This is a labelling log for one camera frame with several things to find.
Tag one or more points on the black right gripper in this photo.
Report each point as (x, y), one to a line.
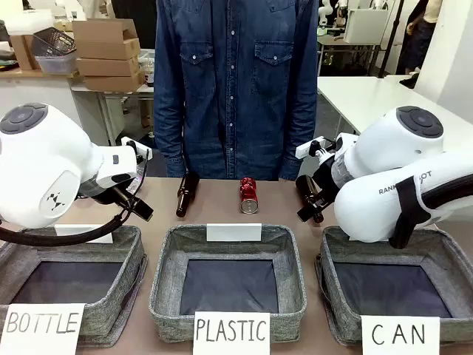
(325, 181)

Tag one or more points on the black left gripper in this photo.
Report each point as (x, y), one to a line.
(114, 196)

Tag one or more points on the crushed red can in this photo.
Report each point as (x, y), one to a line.
(249, 196)

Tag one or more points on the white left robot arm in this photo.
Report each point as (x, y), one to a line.
(37, 166)

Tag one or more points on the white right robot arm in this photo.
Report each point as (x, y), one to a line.
(373, 203)

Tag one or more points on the person's right forearm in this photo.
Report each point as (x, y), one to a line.
(170, 129)

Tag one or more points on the person's left forearm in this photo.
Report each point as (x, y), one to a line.
(299, 129)

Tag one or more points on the grey fabric basket bottle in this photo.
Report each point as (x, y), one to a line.
(122, 266)

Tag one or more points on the grey fabric basket can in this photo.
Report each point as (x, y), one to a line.
(391, 288)

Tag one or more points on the grey fabric basket plastic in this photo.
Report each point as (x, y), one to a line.
(225, 288)

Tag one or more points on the paper label CAN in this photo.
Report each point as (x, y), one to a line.
(399, 334)

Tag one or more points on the black mesh basket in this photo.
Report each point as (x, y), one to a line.
(53, 42)

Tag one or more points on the brown glass bottle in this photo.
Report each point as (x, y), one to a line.
(305, 188)
(186, 194)

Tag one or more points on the white side table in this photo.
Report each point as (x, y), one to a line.
(354, 96)

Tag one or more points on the flat cardboard box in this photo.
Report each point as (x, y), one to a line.
(107, 50)
(107, 66)
(112, 82)

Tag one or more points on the paper label PLASTIC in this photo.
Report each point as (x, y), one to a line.
(231, 333)

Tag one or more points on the person in denim shirt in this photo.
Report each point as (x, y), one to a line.
(233, 92)

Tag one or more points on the paper label BOTTLE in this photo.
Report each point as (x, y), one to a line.
(40, 327)

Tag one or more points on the white table with boxes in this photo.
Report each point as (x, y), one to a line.
(37, 88)

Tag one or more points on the clear plastic bin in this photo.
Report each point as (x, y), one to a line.
(55, 63)

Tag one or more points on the open cardboard box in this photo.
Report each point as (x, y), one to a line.
(103, 31)

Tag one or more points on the black tripod pole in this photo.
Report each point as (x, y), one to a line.
(392, 37)

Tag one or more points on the white background box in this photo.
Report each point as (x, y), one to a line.
(366, 26)

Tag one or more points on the small cardboard box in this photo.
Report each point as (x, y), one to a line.
(22, 51)

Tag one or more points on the background person in black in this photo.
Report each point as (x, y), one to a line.
(419, 33)

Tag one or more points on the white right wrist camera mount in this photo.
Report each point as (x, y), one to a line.
(308, 148)

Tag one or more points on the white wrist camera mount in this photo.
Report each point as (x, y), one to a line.
(133, 146)
(308, 148)

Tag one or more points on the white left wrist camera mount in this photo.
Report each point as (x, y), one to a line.
(133, 146)

